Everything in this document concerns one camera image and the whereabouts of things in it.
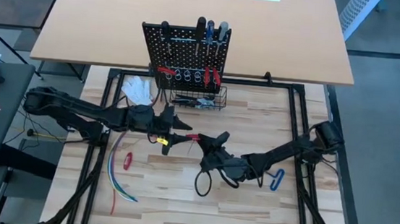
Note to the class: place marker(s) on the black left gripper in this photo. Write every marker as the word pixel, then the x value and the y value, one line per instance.
pixel 145 118

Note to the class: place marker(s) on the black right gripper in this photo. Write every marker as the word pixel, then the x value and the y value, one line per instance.
pixel 233 167

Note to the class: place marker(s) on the grey black ribbed screwdriver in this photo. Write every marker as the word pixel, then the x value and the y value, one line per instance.
pixel 223 27

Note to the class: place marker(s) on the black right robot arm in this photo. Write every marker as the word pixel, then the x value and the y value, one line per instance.
pixel 283 152

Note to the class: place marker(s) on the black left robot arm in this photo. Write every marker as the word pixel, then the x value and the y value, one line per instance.
pixel 77 106

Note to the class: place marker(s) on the shiny silver metal tool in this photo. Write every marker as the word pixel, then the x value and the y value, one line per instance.
pixel 206 102

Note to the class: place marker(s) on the white work glove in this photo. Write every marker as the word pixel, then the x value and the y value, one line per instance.
pixel 136 89

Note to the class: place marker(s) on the black metal pegboard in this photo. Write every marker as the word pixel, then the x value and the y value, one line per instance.
pixel 183 56

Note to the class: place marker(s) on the metal screwdriver holder rack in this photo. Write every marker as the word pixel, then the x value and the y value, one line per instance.
pixel 184 39

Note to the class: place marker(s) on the light wooden desk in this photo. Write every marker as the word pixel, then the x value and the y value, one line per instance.
pixel 103 16

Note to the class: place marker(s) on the yellow stick black knob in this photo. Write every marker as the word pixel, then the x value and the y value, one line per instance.
pixel 30 132

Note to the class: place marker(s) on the black seat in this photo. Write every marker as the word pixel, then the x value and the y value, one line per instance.
pixel 25 162

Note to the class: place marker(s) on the white perforated panel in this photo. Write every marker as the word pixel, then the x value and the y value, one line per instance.
pixel 357 11

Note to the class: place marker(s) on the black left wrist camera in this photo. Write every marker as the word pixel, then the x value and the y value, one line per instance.
pixel 165 149

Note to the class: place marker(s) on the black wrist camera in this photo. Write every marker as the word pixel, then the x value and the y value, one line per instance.
pixel 165 149
pixel 206 163

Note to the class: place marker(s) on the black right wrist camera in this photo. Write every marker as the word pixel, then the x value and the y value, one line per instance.
pixel 206 163

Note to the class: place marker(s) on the black aluminium rig frame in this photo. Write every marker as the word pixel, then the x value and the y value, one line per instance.
pixel 115 72

